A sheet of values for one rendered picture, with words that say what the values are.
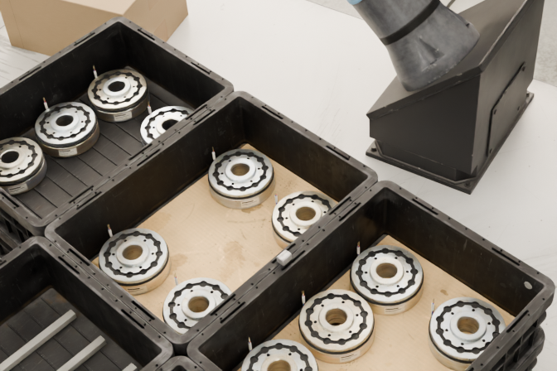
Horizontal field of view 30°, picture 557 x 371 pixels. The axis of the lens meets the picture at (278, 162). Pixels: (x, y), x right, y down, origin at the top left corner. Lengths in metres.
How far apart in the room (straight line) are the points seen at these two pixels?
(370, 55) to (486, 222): 0.48
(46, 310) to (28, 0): 0.75
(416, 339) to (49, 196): 0.63
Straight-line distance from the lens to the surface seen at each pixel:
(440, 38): 1.68
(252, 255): 1.55
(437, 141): 1.76
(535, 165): 1.87
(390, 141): 1.81
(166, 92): 1.83
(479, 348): 1.42
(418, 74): 1.69
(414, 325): 1.47
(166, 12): 2.12
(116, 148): 1.75
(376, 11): 1.67
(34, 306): 1.56
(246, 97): 1.64
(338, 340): 1.42
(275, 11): 2.19
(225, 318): 1.37
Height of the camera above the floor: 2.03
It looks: 46 degrees down
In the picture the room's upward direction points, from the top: 5 degrees counter-clockwise
